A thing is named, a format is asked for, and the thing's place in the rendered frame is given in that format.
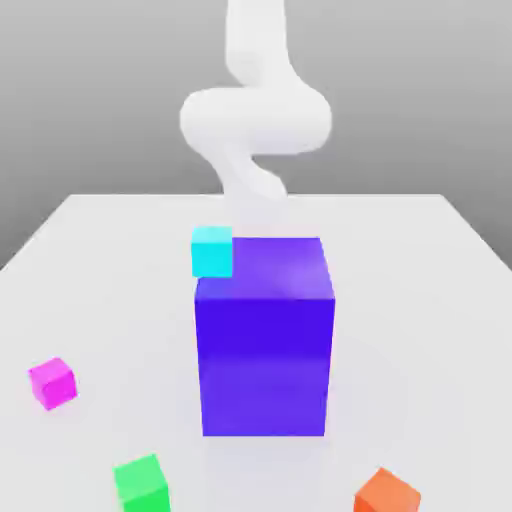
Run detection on small cyan cube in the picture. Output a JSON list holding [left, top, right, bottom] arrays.
[[190, 225, 234, 279]]

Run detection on small magenta cube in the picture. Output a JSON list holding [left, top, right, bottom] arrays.
[[27, 356, 79, 412]]

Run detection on small green cube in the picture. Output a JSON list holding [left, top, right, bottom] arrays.
[[112, 453, 172, 512]]

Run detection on small orange cube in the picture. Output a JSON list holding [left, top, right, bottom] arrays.
[[352, 466, 422, 512]]

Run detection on large purple box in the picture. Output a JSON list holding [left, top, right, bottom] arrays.
[[193, 236, 336, 438]]

